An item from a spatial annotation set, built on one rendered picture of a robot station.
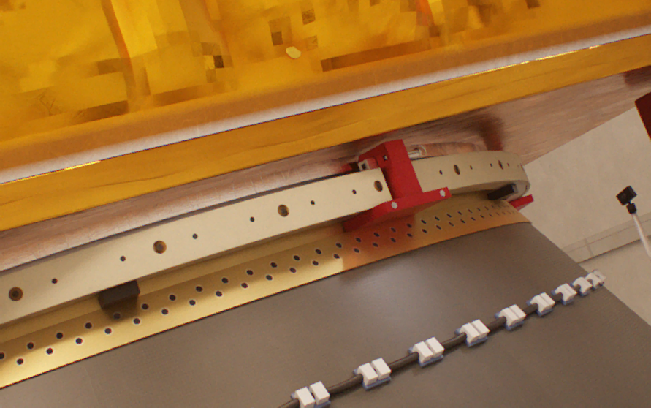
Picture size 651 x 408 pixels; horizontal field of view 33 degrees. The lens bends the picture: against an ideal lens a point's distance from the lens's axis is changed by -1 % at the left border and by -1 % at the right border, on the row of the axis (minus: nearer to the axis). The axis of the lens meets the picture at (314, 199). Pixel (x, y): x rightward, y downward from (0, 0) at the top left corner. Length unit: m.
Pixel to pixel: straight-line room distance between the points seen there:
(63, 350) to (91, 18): 0.35
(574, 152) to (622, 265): 1.21
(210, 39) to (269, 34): 0.08
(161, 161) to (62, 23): 0.18
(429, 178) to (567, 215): 10.05
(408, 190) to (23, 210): 0.48
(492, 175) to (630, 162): 9.20
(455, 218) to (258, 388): 0.46
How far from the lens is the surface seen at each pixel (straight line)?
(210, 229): 1.21
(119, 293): 1.19
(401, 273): 1.33
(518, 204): 2.04
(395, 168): 1.35
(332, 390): 1.17
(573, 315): 1.49
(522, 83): 1.48
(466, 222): 1.51
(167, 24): 1.21
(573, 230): 11.44
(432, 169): 1.43
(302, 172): 1.33
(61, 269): 1.17
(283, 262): 1.27
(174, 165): 1.19
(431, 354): 1.24
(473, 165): 1.52
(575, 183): 11.27
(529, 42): 1.52
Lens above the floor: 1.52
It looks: 8 degrees up
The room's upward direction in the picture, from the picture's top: 21 degrees counter-clockwise
